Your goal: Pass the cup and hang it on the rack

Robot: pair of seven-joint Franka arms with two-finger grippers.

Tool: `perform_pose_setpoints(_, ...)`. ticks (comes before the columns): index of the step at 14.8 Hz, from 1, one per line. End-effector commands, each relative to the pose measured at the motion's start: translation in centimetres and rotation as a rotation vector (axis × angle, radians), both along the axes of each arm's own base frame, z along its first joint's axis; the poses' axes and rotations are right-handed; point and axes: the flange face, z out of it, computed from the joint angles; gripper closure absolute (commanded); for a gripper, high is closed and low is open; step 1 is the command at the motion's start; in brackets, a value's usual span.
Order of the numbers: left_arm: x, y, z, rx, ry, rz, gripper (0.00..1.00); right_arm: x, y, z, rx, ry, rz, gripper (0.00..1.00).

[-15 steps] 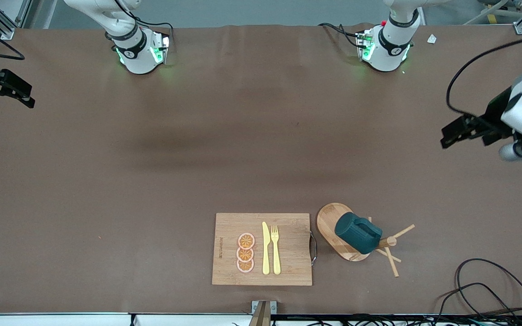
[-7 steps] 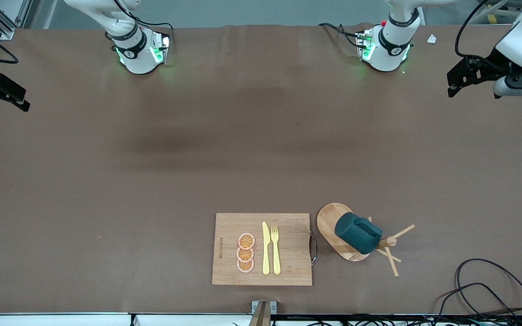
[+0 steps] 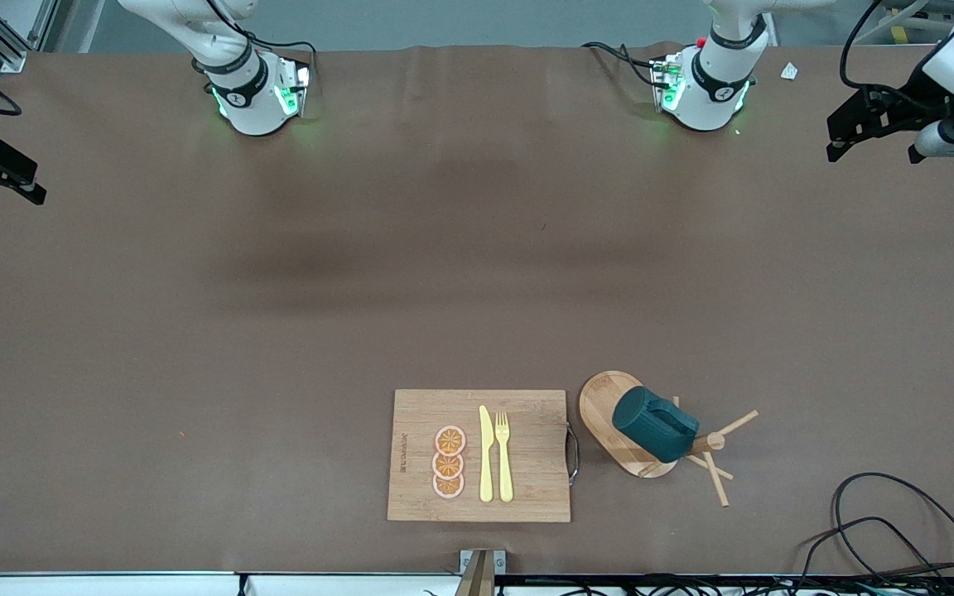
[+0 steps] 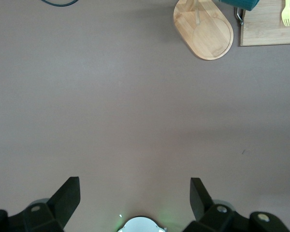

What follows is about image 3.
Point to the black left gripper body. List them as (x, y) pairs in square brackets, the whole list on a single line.
[(899, 110)]

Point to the dark green cup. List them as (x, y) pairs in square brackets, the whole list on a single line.
[(651, 426)]

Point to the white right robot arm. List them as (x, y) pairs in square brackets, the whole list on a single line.
[(249, 99)]

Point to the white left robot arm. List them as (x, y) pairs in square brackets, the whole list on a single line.
[(713, 91)]

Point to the wooden cup rack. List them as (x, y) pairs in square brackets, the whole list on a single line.
[(601, 406)]

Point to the white paper scrap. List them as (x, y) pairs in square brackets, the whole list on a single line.
[(789, 71)]

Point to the bamboo cutting board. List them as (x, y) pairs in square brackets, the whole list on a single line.
[(527, 447)]

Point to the yellow plastic fork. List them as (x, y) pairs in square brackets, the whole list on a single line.
[(505, 472)]

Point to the yellow plastic knife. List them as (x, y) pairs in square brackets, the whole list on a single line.
[(486, 463)]

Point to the orange slice toy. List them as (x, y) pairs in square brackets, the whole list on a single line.
[(448, 487), (450, 440), (447, 466)]

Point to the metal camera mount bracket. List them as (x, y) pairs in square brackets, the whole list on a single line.
[(481, 575)]

